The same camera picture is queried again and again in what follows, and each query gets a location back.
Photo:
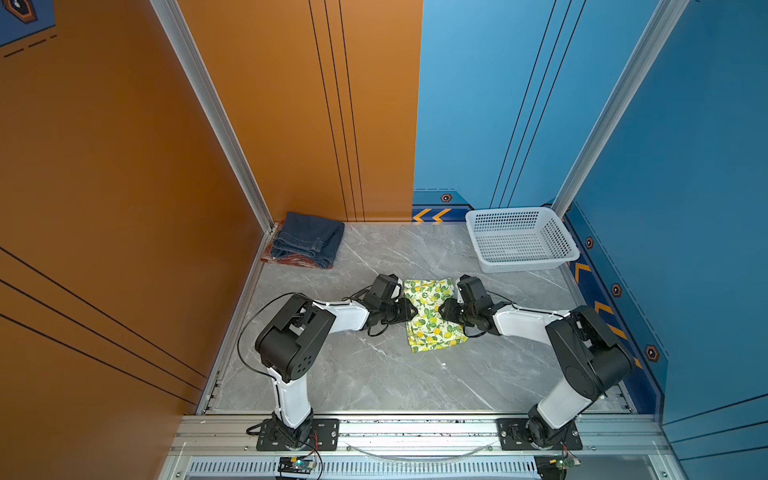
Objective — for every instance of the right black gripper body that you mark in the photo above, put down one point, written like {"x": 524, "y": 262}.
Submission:
{"x": 457, "y": 313}

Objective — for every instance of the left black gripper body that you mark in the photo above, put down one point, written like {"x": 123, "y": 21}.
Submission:
{"x": 395, "y": 313}

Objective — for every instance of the lemon print skirt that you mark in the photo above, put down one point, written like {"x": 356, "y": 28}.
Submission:
{"x": 428, "y": 331}

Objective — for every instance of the white plastic laundry basket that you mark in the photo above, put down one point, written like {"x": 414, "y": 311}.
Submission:
{"x": 520, "y": 239}

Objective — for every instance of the dark blue denim skirt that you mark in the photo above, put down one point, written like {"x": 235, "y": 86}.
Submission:
{"x": 315, "y": 238}

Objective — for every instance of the red plaid skirt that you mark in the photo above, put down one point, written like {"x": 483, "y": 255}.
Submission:
{"x": 290, "y": 260}

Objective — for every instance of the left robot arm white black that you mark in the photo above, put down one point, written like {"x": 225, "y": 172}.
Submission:
{"x": 291, "y": 342}

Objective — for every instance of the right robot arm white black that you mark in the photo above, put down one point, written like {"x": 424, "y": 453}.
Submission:
{"x": 591, "y": 356}

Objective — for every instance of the left green circuit board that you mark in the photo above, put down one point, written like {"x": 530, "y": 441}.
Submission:
{"x": 297, "y": 467}

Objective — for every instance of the green circuit board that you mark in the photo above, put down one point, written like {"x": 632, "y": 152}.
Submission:
{"x": 297, "y": 467}
{"x": 555, "y": 468}

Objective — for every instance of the right green circuit board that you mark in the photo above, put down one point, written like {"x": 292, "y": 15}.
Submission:
{"x": 555, "y": 468}

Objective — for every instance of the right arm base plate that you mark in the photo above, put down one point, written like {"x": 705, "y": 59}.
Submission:
{"x": 517, "y": 434}

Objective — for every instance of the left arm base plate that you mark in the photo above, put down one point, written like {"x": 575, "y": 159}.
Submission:
{"x": 321, "y": 434}

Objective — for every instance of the aluminium front rail frame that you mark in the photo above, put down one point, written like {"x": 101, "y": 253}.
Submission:
{"x": 421, "y": 446}

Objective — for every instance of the right aluminium corner post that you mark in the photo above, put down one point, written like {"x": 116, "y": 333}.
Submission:
{"x": 652, "y": 40}

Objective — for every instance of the aluminium corner post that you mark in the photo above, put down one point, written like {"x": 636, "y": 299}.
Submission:
{"x": 652, "y": 40}
{"x": 178, "y": 33}

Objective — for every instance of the left aluminium corner post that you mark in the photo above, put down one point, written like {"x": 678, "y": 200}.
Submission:
{"x": 178, "y": 33}

